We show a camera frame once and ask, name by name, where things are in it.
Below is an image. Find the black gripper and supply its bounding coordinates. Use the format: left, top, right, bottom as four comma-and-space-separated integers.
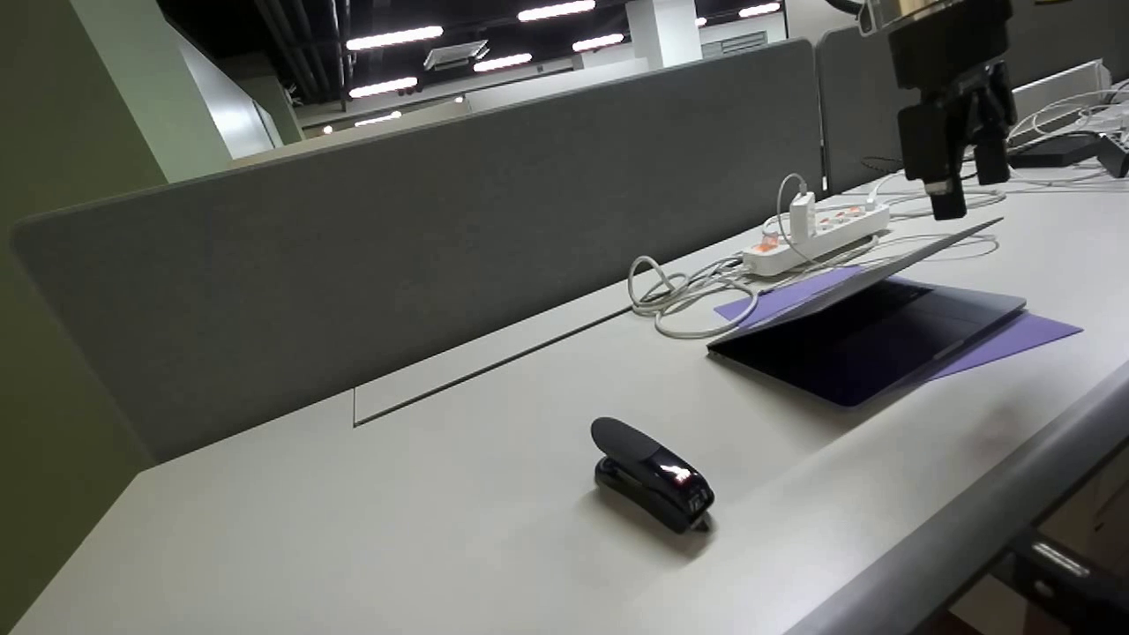
882, 0, 1018, 221

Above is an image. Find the dark gray laptop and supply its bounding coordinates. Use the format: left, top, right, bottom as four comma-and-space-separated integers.
702, 212, 1030, 411

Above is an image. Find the black flat device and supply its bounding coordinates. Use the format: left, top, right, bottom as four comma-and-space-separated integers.
1004, 127, 1129, 185

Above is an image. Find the white rectangular box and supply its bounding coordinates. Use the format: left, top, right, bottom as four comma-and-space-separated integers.
1004, 56, 1116, 124

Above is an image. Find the white power strip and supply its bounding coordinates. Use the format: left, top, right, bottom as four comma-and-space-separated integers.
740, 203, 891, 283

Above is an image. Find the white charger adapter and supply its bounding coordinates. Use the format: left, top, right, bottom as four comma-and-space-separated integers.
787, 190, 818, 243

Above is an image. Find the purple cloth mat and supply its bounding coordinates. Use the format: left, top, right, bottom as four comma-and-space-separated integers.
713, 263, 1085, 381

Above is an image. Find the long ceiling light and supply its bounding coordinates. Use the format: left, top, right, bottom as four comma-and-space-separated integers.
345, 74, 422, 104
514, 0, 599, 25
469, 50, 535, 78
568, 30, 628, 56
342, 23, 448, 56

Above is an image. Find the black equipment under desk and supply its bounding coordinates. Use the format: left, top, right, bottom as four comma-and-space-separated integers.
1008, 533, 1129, 635

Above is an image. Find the black stapler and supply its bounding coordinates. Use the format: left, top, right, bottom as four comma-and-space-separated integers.
584, 413, 721, 537

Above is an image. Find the long gray desk partition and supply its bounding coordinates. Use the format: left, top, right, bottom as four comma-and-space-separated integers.
11, 37, 824, 466

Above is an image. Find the thin white charger cable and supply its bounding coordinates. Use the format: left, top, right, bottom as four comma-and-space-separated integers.
623, 171, 1001, 347

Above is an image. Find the gray desk cable flap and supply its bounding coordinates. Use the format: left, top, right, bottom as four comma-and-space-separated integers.
349, 303, 636, 430

